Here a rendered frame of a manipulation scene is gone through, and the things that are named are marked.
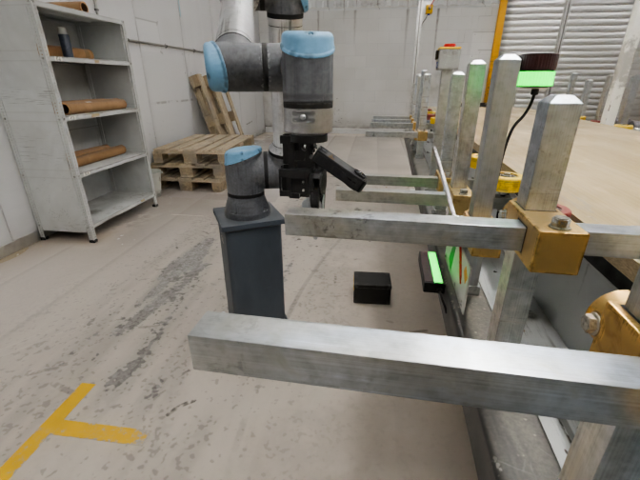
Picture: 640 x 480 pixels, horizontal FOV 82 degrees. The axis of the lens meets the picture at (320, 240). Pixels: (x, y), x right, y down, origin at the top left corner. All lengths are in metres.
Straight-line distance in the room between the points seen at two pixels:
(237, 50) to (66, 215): 2.63
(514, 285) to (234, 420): 1.16
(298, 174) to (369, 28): 8.06
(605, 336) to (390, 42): 8.45
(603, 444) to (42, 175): 3.23
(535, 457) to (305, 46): 0.66
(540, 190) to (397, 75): 8.19
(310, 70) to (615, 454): 0.60
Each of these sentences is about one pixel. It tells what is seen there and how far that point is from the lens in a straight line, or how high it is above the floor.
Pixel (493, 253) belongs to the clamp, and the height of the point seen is 0.83.
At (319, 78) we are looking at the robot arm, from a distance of 0.67.
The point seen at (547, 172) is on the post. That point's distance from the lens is 0.52.
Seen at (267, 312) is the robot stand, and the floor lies 0.17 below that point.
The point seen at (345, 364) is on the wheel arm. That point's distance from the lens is 0.25.
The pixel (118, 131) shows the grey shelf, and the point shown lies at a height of 0.69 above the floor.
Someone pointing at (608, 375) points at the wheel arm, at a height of 0.96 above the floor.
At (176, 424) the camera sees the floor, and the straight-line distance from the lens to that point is 1.55.
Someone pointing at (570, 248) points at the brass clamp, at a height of 0.95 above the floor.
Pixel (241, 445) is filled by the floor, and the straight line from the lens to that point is 1.44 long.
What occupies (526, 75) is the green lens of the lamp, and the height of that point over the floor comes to 1.12.
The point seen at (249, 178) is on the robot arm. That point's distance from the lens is 1.48.
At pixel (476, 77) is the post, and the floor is 1.12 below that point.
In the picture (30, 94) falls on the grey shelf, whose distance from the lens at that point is 3.15.
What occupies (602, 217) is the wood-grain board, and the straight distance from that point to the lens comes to 0.80.
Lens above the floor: 1.12
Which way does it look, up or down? 23 degrees down
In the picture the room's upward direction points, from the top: straight up
